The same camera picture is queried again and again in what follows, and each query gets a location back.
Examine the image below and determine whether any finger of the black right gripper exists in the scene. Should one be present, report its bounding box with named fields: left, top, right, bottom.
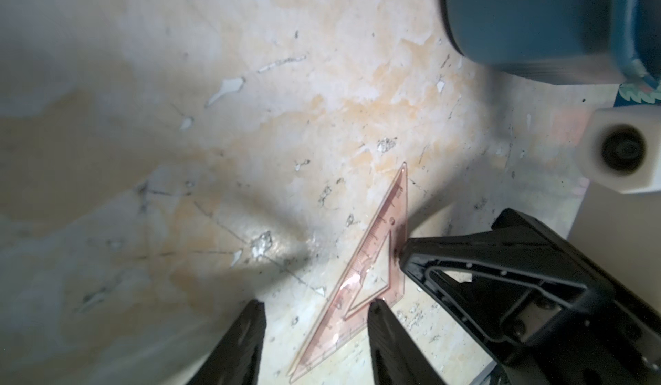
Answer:
left=399, top=209, right=615, bottom=359

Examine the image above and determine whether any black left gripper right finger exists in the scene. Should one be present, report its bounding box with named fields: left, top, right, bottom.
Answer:
left=367, top=299, right=445, bottom=385

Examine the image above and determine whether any teal plastic storage box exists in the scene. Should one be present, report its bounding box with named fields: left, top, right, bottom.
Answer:
left=440, top=0, right=660, bottom=90

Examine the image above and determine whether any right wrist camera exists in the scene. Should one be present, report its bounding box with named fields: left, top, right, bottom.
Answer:
left=576, top=104, right=660, bottom=194

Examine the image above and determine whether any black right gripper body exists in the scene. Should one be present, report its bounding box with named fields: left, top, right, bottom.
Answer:
left=485, top=281, right=660, bottom=384

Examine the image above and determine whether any pink small triangle square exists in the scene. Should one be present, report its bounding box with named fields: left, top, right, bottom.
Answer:
left=289, top=163, right=408, bottom=384

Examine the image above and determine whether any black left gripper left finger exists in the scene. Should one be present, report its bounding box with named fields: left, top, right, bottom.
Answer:
left=187, top=299, right=267, bottom=385

